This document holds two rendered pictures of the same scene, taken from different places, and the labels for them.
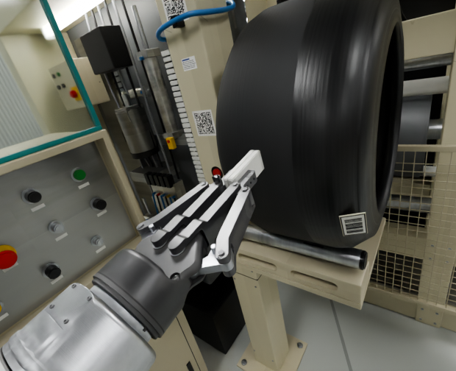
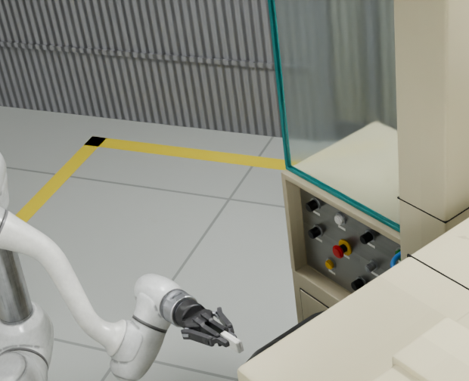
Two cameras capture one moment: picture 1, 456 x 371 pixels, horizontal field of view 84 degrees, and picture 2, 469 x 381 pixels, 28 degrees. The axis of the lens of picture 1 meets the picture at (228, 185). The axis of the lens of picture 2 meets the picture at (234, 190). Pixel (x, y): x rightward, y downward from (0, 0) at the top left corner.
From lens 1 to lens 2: 2.34 m
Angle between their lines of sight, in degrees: 88
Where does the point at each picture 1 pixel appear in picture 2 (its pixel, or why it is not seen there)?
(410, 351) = not seen: outside the picture
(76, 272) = not seen: hidden behind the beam
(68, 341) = (169, 301)
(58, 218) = (377, 263)
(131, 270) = (183, 307)
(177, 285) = (181, 322)
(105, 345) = (168, 308)
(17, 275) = (346, 263)
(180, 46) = not seen: hidden behind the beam
